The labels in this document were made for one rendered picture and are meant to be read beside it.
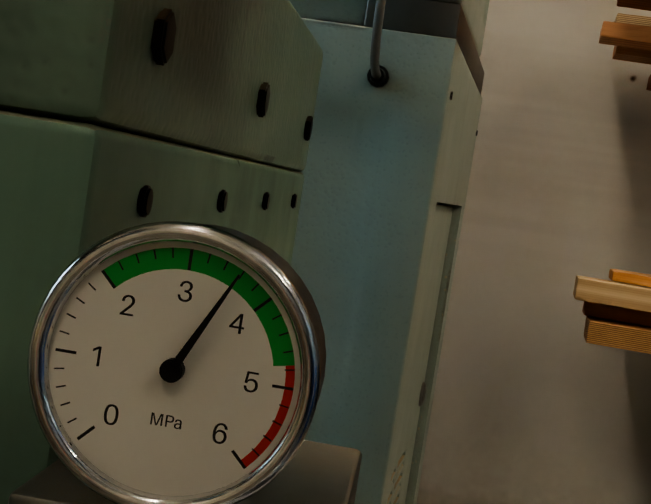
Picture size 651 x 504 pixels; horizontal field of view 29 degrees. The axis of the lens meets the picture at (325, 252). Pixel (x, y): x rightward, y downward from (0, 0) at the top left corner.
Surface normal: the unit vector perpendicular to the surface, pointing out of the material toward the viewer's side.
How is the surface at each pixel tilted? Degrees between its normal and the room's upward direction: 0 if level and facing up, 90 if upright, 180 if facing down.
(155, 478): 90
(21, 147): 90
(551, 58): 90
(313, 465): 0
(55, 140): 90
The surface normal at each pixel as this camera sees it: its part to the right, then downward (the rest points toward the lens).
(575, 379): -0.17, 0.03
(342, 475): 0.15, -0.99
